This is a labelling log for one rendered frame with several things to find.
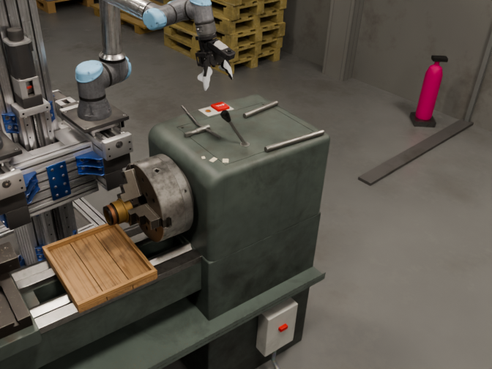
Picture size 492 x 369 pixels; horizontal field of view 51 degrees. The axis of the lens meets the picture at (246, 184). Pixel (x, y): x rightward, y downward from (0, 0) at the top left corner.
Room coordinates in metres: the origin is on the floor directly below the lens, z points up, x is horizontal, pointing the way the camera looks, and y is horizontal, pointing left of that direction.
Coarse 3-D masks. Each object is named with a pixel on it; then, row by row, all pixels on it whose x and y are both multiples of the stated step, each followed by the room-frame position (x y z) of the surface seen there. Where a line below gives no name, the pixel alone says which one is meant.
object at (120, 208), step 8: (120, 200) 1.51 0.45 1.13; (104, 208) 1.48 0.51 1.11; (112, 208) 1.47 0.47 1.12; (120, 208) 1.48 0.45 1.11; (128, 208) 1.50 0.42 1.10; (104, 216) 1.49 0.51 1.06; (112, 216) 1.45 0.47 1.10; (120, 216) 1.46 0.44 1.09; (128, 216) 1.47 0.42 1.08; (112, 224) 1.45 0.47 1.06
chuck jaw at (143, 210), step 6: (144, 204) 1.52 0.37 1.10; (132, 210) 1.49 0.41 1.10; (138, 210) 1.49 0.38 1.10; (144, 210) 1.49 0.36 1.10; (150, 210) 1.49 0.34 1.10; (132, 216) 1.46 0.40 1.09; (138, 216) 1.45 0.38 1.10; (144, 216) 1.46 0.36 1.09; (150, 216) 1.46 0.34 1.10; (156, 216) 1.46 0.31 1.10; (132, 222) 1.46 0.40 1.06; (138, 222) 1.46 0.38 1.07; (144, 222) 1.46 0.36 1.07; (150, 222) 1.43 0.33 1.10; (156, 222) 1.44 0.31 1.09; (162, 222) 1.45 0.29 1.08; (168, 222) 1.45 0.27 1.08; (150, 228) 1.43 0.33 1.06
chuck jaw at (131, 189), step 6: (132, 168) 1.61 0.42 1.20; (126, 174) 1.57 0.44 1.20; (132, 174) 1.58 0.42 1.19; (126, 180) 1.57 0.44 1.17; (132, 180) 1.57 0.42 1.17; (120, 186) 1.56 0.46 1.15; (126, 186) 1.55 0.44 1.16; (132, 186) 1.56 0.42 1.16; (138, 186) 1.57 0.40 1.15; (126, 192) 1.54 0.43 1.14; (132, 192) 1.55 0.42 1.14; (138, 192) 1.56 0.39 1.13; (126, 198) 1.52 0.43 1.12; (132, 198) 1.53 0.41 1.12
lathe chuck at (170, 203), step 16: (144, 160) 1.62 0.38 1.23; (160, 160) 1.61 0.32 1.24; (144, 176) 1.53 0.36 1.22; (160, 176) 1.53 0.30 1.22; (144, 192) 1.54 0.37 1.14; (160, 192) 1.48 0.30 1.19; (176, 192) 1.51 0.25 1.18; (160, 208) 1.45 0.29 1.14; (176, 208) 1.48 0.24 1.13; (144, 224) 1.56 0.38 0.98; (176, 224) 1.47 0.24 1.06; (160, 240) 1.46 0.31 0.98
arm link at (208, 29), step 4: (204, 24) 1.99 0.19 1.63; (208, 24) 1.92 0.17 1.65; (212, 24) 1.93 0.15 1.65; (196, 28) 1.94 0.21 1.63; (200, 28) 1.92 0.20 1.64; (204, 28) 1.92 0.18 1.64; (208, 28) 1.92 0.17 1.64; (212, 28) 1.93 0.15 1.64; (200, 32) 1.92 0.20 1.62; (204, 32) 1.91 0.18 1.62; (208, 32) 1.92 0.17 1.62; (212, 32) 1.92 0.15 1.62; (200, 36) 1.93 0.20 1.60; (204, 36) 1.92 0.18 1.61
